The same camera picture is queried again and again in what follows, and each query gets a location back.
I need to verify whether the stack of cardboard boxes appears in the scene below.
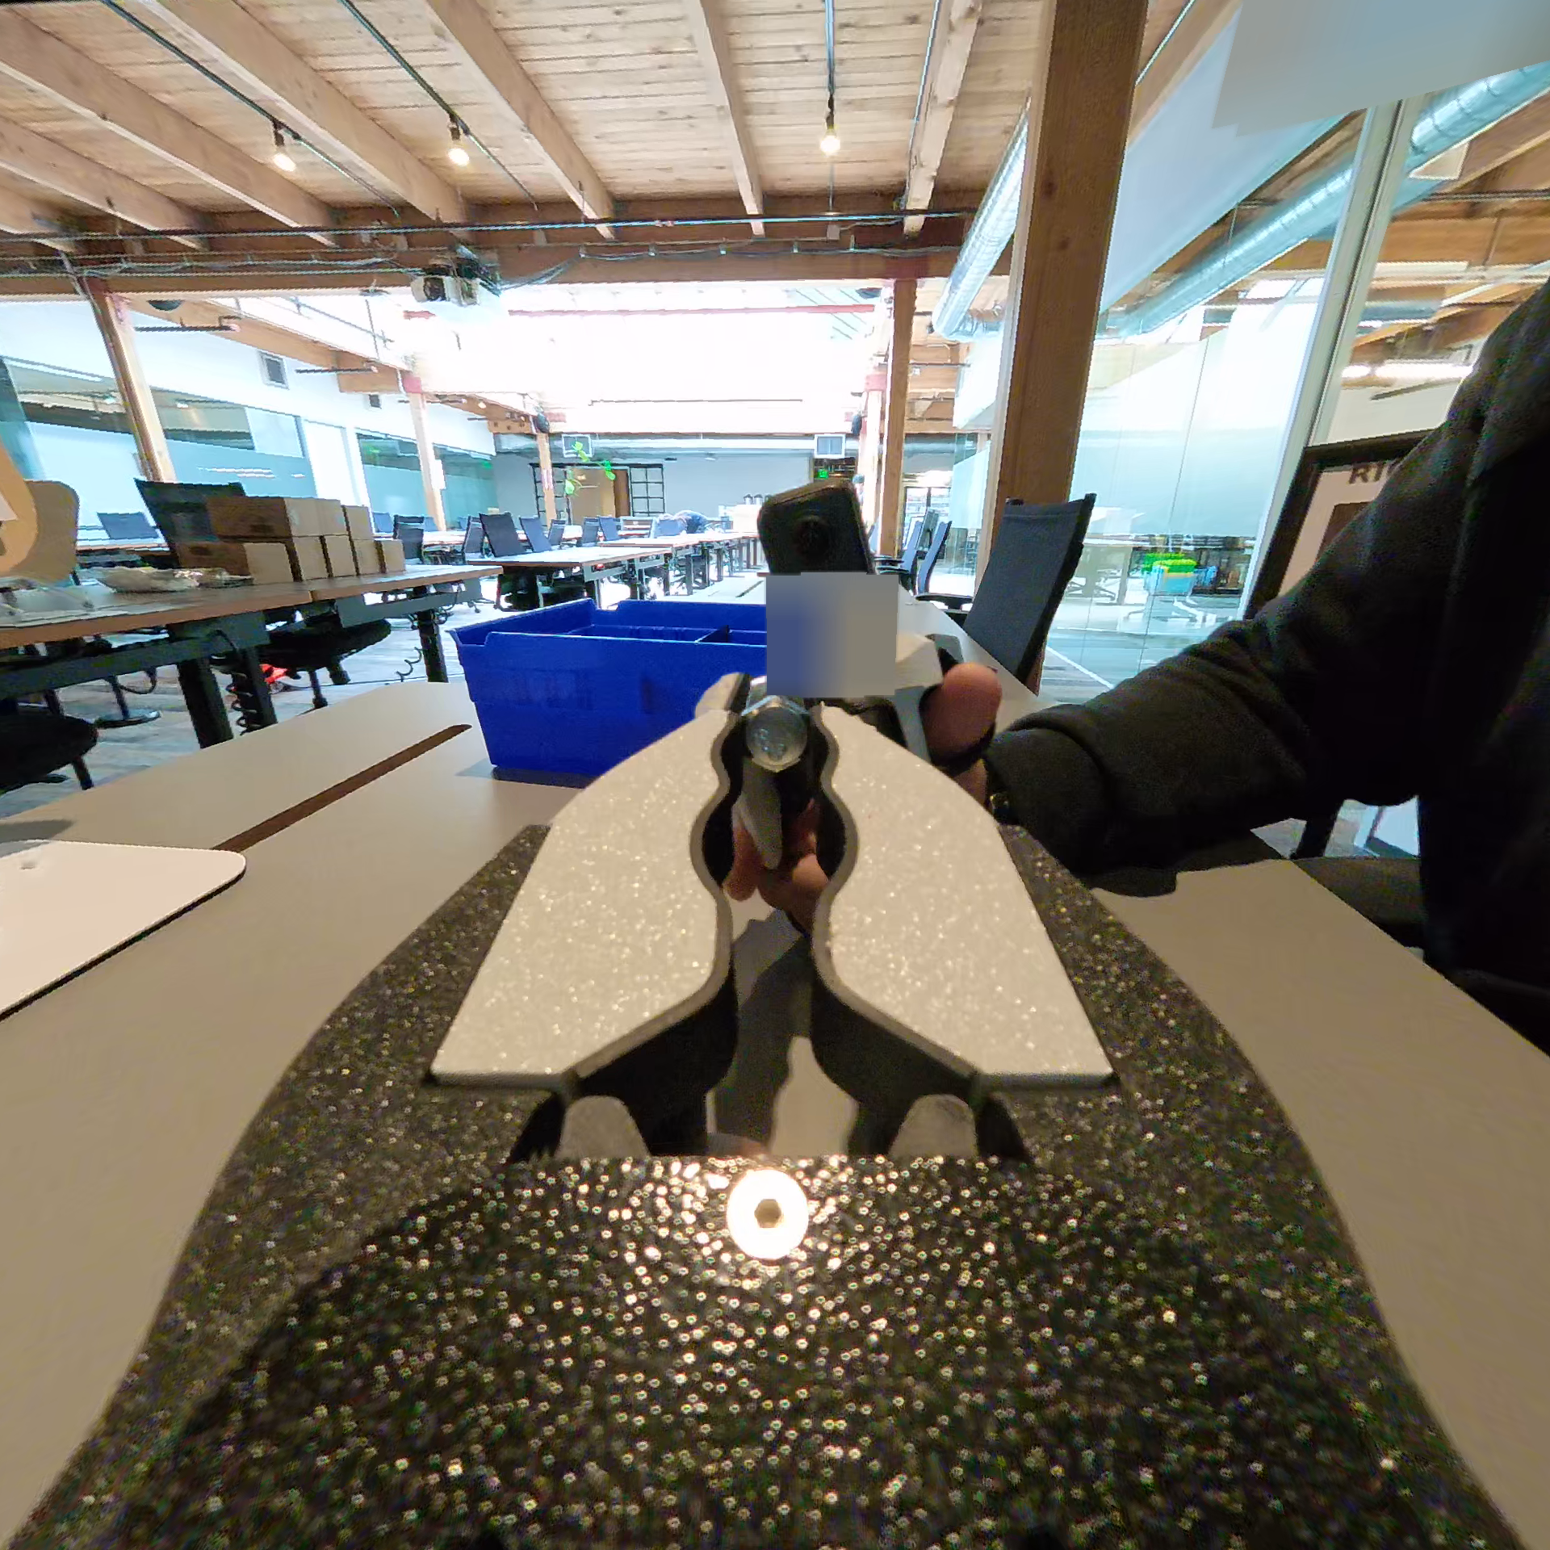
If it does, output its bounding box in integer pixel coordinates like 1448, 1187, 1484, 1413
174, 499, 410, 585

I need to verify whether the blue plastic storage bin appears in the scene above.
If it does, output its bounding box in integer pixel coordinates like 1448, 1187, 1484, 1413
454, 598, 771, 780

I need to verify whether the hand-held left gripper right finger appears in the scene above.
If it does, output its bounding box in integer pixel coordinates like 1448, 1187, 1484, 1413
807, 703, 1116, 1092

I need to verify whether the black office chair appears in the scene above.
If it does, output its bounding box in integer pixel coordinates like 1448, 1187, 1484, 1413
962, 494, 1096, 693

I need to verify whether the metal ventilation duct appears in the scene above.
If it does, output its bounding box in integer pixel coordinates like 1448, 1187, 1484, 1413
1100, 62, 1550, 342

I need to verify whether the wooden post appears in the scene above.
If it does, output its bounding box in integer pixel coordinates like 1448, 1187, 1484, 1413
872, 279, 922, 560
983, 0, 1152, 570

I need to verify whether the silver metal bolt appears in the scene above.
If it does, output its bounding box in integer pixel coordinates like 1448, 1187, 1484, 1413
738, 696, 819, 876

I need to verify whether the long wooden desk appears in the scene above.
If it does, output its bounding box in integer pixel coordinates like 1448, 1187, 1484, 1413
498, 539, 763, 607

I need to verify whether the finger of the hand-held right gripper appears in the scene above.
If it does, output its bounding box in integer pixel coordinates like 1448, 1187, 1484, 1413
890, 632, 952, 758

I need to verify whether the person's right forearm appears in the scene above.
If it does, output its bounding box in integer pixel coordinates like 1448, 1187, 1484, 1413
983, 545, 1456, 877

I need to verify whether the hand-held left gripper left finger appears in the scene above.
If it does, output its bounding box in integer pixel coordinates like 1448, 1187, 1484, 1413
432, 678, 738, 1089

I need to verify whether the person's right hand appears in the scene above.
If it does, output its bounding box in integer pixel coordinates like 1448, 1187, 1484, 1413
703, 658, 1003, 935

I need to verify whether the framed black-white marker sign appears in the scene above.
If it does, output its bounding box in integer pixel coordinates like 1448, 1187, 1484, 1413
1240, 433, 1431, 621

